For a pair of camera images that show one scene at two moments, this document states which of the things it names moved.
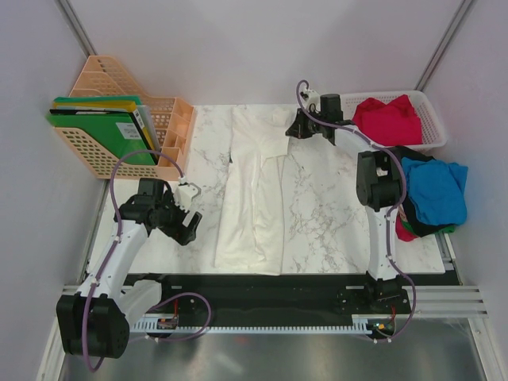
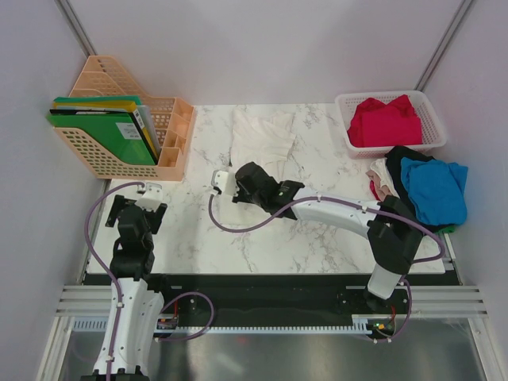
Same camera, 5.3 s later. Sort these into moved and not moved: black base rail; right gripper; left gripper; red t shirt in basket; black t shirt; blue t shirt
Moved: right gripper; left gripper
Not moved: black t shirt; red t shirt in basket; blue t shirt; black base rail
